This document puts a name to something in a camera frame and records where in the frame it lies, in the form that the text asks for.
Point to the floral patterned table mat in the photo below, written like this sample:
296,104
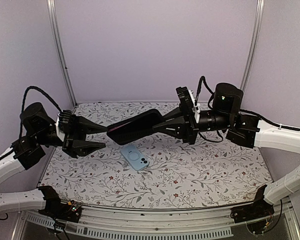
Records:
212,172

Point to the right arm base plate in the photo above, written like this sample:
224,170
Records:
251,211

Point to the front aluminium rail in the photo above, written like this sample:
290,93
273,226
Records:
208,223

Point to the black phone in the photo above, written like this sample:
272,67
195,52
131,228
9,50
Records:
134,128

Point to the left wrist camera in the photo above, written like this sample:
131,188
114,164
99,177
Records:
64,120

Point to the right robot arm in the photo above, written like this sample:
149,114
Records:
244,128

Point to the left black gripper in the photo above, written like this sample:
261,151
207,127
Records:
71,146

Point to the aluminium frame post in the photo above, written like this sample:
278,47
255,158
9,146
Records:
51,7
260,5

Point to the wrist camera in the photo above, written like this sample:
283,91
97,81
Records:
186,103
64,120

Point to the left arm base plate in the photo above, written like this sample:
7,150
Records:
70,211

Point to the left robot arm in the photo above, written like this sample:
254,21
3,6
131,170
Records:
24,153

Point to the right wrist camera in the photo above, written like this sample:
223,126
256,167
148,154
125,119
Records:
186,103

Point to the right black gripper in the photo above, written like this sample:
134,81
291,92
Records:
185,127

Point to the left aluminium frame post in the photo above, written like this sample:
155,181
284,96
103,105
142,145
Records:
51,7

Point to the right aluminium frame post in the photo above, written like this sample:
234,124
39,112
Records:
260,5

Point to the light blue phone case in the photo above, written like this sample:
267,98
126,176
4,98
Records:
134,157

